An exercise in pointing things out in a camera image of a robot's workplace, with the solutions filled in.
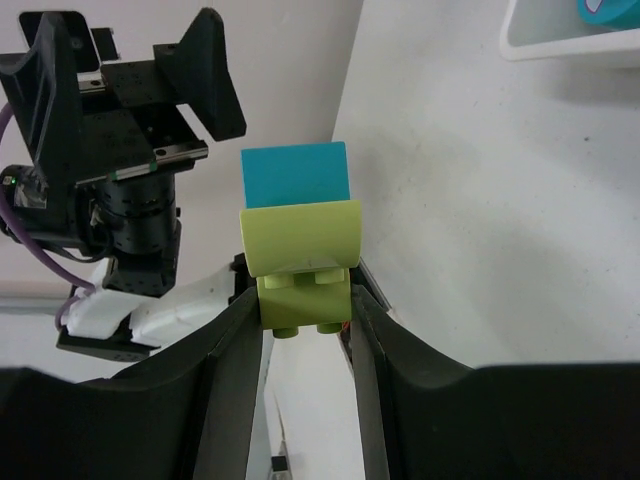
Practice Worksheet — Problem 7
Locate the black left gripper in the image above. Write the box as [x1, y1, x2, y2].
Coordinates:
[1, 7, 246, 180]

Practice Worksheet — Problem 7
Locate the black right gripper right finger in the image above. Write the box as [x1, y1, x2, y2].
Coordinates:
[351, 286, 639, 479]

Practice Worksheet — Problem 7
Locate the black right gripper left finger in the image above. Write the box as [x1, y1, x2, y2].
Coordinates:
[1, 289, 263, 479]

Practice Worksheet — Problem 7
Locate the lime green stepped lego brick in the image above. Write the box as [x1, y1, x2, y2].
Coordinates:
[240, 200, 362, 339]

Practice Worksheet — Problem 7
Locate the teal frog lego brick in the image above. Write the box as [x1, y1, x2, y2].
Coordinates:
[576, 0, 639, 30]

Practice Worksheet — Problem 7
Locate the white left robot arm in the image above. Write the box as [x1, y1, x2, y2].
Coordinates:
[1, 8, 246, 361]

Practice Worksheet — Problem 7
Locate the white divided plastic tray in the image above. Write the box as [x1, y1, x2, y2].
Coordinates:
[499, 0, 639, 68]

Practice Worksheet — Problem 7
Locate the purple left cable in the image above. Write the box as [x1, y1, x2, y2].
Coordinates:
[0, 102, 99, 329]

